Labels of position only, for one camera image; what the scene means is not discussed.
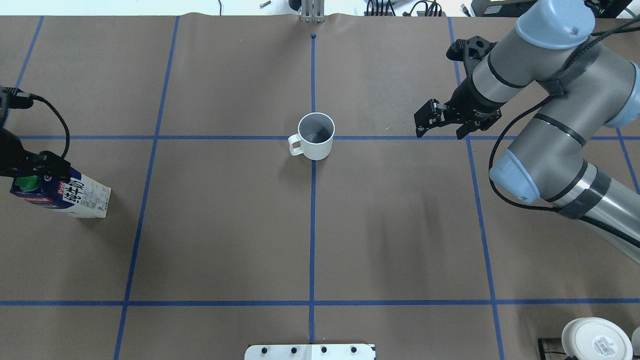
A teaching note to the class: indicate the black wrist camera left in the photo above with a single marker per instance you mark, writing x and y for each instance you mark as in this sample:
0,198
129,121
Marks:
15,98

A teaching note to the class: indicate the blue white milk carton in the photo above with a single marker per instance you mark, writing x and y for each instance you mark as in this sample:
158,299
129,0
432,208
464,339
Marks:
79,197

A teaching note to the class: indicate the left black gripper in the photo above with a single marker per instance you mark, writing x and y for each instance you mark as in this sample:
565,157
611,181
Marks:
15,156

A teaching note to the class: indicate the black power strip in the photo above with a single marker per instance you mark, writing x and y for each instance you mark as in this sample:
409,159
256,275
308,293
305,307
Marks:
404,8

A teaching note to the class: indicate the white mug dark interior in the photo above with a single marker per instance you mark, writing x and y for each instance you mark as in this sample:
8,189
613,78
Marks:
314,137

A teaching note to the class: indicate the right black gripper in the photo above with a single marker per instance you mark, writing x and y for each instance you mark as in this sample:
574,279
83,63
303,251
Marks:
470,101

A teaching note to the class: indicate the aluminium frame post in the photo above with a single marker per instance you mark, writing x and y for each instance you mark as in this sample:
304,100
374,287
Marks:
312,11

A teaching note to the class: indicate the black wire mug rack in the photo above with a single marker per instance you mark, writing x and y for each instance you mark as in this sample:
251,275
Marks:
550,348

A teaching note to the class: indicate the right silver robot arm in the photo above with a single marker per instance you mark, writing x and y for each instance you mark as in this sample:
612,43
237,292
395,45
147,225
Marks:
588,86

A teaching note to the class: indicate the white mug on rack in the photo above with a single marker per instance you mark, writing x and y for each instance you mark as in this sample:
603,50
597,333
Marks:
635,342
595,338

